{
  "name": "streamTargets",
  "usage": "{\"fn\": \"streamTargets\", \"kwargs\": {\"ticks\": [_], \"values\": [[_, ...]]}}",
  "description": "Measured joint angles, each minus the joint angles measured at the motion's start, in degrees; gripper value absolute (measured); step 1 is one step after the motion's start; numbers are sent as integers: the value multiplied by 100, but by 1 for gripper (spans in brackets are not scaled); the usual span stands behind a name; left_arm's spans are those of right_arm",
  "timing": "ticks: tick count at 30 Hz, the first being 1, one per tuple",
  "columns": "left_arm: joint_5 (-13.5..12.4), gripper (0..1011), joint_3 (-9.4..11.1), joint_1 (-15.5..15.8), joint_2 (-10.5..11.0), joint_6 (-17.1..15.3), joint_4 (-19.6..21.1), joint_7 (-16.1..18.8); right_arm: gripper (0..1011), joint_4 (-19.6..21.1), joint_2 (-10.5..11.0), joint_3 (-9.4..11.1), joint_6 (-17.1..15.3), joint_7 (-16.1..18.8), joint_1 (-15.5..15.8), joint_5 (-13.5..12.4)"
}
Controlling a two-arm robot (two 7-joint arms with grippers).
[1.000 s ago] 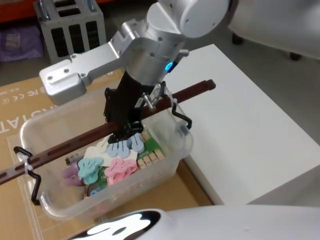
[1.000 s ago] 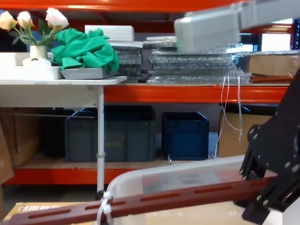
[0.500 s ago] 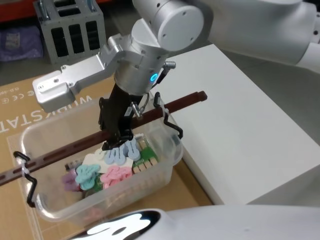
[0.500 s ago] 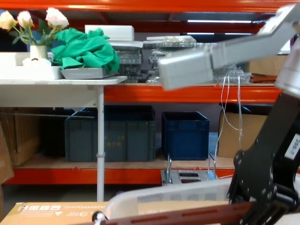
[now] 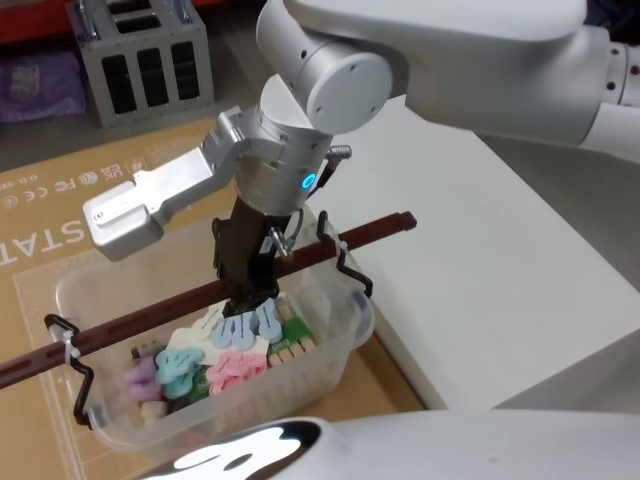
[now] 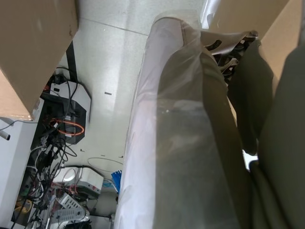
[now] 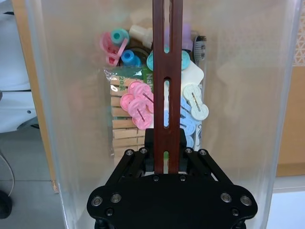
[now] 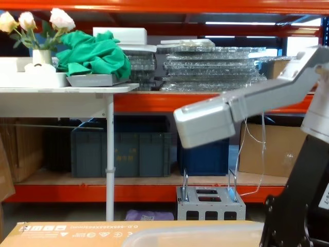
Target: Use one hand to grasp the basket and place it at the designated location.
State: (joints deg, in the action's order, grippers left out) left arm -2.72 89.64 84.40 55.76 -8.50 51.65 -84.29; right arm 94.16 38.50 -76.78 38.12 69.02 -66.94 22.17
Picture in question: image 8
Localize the small brown cardboard box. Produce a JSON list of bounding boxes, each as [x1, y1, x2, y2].
[[264, 60, 291, 79]]

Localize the purple cloth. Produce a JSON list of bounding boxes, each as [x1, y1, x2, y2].
[[125, 209, 175, 222]]

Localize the brown cardboard box with print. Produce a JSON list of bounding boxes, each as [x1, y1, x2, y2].
[[0, 219, 265, 247]]

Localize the grey flat tray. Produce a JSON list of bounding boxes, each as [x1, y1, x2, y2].
[[66, 74, 131, 87]]

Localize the white flower vase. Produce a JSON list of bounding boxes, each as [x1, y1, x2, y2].
[[32, 49, 53, 65]]

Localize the pale pink artificial rose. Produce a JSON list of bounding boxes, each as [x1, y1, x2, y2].
[[18, 11, 37, 31]]

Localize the cream artificial rose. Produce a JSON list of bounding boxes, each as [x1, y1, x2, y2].
[[0, 11, 19, 34]]

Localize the white folding table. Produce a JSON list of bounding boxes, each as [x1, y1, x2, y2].
[[0, 83, 140, 222]]

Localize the worn brown cardboard box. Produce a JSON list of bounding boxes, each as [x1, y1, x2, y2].
[[0, 117, 45, 184]]

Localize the stack of clear plastic trays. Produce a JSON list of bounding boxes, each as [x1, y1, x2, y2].
[[120, 40, 296, 91]]

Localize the orange steel shelf rack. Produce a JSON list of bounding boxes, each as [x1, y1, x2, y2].
[[0, 0, 329, 204]]

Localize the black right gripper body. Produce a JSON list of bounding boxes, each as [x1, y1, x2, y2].
[[282, 133, 329, 247]]

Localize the grey plastic crate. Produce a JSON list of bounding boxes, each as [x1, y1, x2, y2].
[[71, 125, 172, 178]]

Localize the clear plastic container lid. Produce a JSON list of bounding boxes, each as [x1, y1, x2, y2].
[[121, 228, 265, 247]]

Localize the thin white wire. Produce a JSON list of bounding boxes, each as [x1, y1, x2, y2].
[[235, 113, 267, 197]]

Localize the silver metal box with handles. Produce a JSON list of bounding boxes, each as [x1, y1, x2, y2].
[[176, 168, 246, 221]]

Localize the large brown cardboard box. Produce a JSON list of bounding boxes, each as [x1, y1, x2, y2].
[[239, 121, 307, 178]]

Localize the white foam block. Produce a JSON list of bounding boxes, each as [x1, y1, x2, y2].
[[92, 26, 148, 45]]

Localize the white rectangular tray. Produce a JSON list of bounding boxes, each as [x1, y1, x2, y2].
[[0, 57, 69, 89]]

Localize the green cloth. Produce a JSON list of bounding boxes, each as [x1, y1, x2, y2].
[[55, 30, 132, 80]]

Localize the white round object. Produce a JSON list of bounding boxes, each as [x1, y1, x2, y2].
[[24, 63, 57, 75]]

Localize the large pink artificial rose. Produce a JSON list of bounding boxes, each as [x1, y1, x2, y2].
[[49, 7, 76, 32]]

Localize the blue plastic crate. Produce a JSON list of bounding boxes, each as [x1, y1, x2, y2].
[[178, 137, 230, 177]]

